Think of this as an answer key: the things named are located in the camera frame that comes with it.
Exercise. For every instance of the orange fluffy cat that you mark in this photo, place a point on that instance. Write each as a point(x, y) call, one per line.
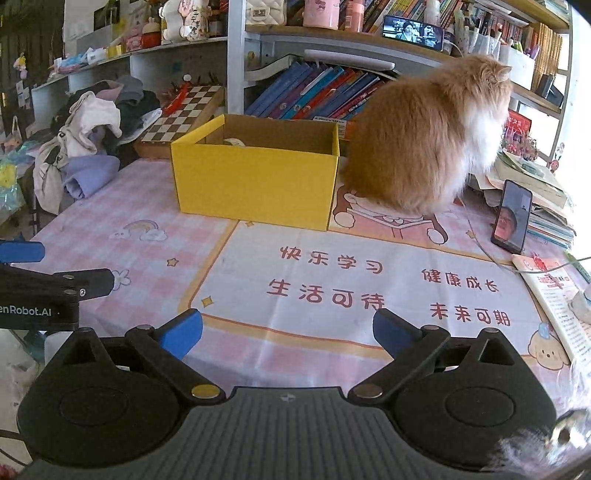
point(419, 138)

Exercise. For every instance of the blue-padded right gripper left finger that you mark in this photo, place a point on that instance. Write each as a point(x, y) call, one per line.
point(161, 351)

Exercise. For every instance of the white Pikachu power strip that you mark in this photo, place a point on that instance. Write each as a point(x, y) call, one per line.
point(234, 142)

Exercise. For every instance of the row of colourful books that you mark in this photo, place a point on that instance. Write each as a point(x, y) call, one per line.
point(315, 91)

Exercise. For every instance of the checkered chess board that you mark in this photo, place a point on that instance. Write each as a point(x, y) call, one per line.
point(198, 107)

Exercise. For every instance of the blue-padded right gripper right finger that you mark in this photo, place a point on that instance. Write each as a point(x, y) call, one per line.
point(414, 352)

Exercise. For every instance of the black smartphone on stand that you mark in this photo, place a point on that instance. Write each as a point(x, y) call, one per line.
point(513, 217)

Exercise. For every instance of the grey bookshelf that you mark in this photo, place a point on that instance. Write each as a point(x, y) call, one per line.
point(231, 59)

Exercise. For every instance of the open booklet with red print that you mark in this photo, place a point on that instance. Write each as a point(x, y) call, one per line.
point(566, 340)

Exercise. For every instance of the pink cartoon table mat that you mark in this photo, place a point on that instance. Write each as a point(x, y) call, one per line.
point(291, 307)

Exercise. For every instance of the pile of clothes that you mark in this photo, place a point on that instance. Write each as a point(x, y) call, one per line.
point(96, 120)

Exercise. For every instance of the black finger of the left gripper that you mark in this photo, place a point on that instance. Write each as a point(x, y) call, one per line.
point(88, 284)

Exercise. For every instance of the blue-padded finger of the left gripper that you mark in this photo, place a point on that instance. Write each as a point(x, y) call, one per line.
point(12, 251)

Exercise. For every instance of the pink cup on shelf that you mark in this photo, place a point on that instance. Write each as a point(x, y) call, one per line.
point(321, 14)

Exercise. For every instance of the purple folded cloth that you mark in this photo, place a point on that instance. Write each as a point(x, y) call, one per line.
point(86, 175)

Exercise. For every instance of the yellow cardboard box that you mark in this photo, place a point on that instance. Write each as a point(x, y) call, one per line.
point(285, 175)

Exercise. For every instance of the stack of papers and books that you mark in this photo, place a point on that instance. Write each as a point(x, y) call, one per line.
point(548, 219)

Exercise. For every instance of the phone showing video on shelf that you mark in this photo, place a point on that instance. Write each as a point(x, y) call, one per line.
point(414, 32)

